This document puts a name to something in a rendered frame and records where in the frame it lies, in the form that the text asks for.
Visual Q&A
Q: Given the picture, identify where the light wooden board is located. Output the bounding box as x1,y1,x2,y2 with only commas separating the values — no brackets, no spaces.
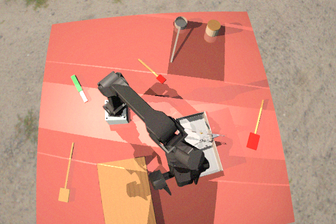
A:
97,156,157,224

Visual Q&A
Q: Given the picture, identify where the white rectangular roasting tin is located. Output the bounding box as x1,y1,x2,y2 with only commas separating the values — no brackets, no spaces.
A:
176,111,223,177

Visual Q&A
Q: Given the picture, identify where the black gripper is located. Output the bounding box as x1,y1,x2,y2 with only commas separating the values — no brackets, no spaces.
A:
149,158,209,196

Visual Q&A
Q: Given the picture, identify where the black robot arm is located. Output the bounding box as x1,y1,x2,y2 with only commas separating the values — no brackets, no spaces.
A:
97,71,205,187

